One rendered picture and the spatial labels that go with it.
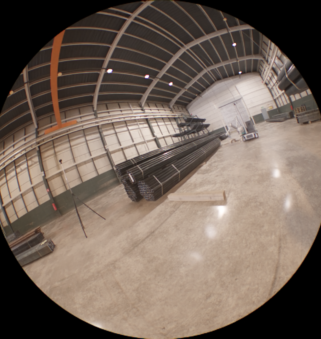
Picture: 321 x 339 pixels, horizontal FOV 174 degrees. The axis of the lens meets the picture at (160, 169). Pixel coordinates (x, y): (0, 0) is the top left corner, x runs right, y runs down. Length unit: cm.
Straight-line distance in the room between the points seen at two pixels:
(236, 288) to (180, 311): 34
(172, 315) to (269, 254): 69
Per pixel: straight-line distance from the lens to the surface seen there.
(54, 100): 731
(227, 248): 93
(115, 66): 1053
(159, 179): 218
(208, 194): 145
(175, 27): 1116
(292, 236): 102
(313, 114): 674
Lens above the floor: 80
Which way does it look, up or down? 7 degrees down
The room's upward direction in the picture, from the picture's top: 24 degrees counter-clockwise
